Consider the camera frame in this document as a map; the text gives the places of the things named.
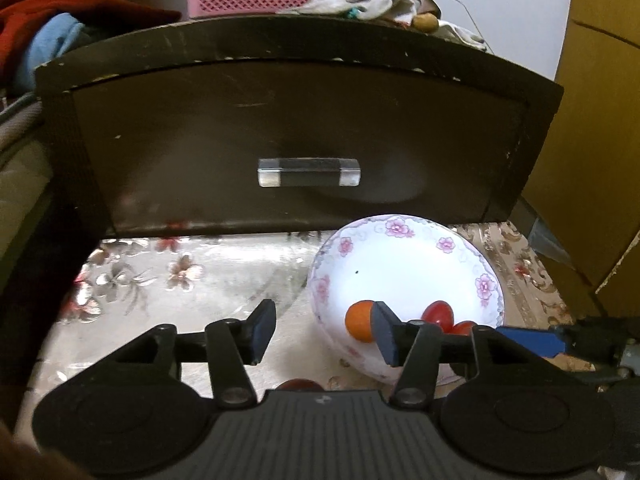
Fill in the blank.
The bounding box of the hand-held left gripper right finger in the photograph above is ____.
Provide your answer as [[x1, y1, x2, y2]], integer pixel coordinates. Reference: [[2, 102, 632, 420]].
[[370, 301, 538, 407]]

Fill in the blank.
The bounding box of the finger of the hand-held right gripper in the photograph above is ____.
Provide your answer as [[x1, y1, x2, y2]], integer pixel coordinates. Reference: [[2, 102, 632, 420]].
[[496, 322, 618, 361]]

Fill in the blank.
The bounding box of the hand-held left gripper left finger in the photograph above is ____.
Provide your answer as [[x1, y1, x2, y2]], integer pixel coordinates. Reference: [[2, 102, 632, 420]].
[[107, 299, 277, 407]]

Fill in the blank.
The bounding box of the small orange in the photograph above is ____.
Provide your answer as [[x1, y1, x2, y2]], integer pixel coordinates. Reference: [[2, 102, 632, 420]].
[[345, 300, 378, 344]]

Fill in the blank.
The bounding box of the white floral porcelain bowl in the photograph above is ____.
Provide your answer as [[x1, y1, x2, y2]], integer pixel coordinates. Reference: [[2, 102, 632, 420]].
[[306, 214, 505, 386]]

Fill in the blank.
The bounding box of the dark red round fruit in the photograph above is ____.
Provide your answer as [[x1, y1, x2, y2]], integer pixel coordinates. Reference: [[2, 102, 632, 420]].
[[274, 378, 325, 394]]

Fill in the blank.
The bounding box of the floral plastic tablecloth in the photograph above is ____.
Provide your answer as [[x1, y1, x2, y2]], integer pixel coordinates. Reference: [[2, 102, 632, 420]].
[[30, 220, 576, 413]]

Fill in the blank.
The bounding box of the dark wooden drawer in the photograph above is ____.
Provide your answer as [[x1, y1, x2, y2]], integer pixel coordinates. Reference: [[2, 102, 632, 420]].
[[70, 57, 532, 235]]

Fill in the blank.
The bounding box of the brown cardboard box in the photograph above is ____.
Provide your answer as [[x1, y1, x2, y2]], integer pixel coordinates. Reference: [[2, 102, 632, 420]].
[[520, 0, 640, 318]]

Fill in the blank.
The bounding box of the dark wooden nightstand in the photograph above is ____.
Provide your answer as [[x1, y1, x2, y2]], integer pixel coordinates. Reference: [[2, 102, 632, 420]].
[[35, 12, 565, 238]]

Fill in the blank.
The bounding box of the light blue cloth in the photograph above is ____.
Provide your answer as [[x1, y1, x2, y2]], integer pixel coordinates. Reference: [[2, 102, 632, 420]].
[[14, 12, 86, 93]]

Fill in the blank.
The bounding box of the red cloth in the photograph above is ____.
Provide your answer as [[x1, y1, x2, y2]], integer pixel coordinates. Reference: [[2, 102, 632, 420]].
[[0, 0, 182, 78]]

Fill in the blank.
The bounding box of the metal drawer handle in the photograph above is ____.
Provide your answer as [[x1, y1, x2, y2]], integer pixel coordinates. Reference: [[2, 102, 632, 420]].
[[256, 157, 362, 188]]

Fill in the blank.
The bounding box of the thin grey cable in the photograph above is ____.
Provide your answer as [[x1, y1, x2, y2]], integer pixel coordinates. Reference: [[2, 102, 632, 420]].
[[375, 0, 497, 55]]

